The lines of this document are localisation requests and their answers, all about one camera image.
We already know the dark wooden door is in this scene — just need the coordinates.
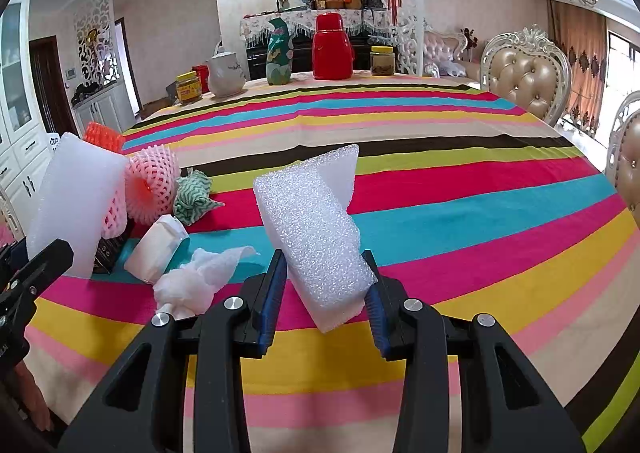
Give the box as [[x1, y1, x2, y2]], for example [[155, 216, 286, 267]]
[[29, 35, 81, 138]]

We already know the crumpled white tissue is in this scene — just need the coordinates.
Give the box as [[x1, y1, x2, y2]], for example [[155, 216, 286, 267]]
[[152, 245, 261, 321]]

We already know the black piano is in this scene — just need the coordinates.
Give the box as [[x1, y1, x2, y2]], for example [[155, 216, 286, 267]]
[[245, 35, 401, 81]]

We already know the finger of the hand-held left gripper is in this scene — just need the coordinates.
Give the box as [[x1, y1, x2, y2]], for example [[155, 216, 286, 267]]
[[15, 239, 75, 301], [0, 240, 28, 279]]

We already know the lace fringed cloth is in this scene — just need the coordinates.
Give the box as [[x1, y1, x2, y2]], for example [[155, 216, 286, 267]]
[[240, 8, 396, 46]]

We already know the white ceramic teapot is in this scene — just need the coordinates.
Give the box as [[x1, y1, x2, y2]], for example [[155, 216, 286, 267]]
[[206, 52, 247, 100]]

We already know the red thermos jug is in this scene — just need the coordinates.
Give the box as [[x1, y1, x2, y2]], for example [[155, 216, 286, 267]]
[[311, 12, 356, 81]]

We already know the brown patterned curtain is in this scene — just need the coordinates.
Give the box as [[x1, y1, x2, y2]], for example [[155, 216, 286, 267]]
[[546, 0, 608, 136]]

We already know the white carved sofa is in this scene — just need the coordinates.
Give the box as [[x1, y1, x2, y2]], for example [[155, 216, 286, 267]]
[[424, 28, 481, 78]]

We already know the coarse white foam block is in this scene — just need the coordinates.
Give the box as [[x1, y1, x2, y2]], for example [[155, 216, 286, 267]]
[[252, 144, 378, 334]]

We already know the smooth white foam block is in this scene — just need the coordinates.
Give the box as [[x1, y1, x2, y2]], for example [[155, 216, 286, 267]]
[[26, 132, 129, 280]]

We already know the green striped crumpled wrapper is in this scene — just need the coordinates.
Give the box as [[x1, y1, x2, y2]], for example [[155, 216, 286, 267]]
[[172, 169, 226, 226]]

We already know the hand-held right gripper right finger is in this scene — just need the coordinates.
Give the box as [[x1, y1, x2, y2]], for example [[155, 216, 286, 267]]
[[361, 249, 586, 453]]

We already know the white soft packet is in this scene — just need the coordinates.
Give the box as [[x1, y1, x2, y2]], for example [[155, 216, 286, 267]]
[[123, 214, 191, 285]]

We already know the cardboard box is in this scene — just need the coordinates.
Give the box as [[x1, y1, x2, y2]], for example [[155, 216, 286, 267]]
[[141, 98, 173, 118]]

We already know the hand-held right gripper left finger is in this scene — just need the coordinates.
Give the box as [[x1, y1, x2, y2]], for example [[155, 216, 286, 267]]
[[59, 249, 289, 453]]

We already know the tufted beige carved chair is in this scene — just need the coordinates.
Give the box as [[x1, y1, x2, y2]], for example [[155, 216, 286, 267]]
[[605, 92, 640, 229], [480, 24, 572, 128]]

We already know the window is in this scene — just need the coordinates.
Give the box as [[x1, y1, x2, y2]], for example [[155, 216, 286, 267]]
[[607, 30, 640, 98]]

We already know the small black box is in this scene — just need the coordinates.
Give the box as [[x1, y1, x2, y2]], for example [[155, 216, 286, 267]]
[[91, 220, 133, 276]]

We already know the tall white glass-door cabinet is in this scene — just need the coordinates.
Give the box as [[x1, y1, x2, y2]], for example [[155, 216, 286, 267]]
[[0, 0, 53, 234]]

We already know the glass jar with dark contents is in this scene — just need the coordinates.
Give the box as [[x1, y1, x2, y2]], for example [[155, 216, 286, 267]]
[[370, 46, 396, 77]]

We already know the striped tablecloth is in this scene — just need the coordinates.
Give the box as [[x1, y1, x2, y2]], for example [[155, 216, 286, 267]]
[[22, 72, 640, 453]]

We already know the pink foam fruit net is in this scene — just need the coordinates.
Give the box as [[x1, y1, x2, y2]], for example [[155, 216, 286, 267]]
[[100, 183, 132, 240], [125, 145, 180, 224]]

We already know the orange foam fruit net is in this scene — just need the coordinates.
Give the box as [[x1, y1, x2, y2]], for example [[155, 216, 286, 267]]
[[82, 122, 126, 154]]

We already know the low white cabinet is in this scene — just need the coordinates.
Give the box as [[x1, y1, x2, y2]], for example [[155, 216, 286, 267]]
[[71, 83, 131, 136]]

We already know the yellow lid glass jar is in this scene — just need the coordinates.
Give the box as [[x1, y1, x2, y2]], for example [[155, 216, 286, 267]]
[[175, 71, 205, 106]]

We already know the green painted vase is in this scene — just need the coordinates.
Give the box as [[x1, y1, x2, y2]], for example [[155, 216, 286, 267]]
[[265, 15, 294, 85]]

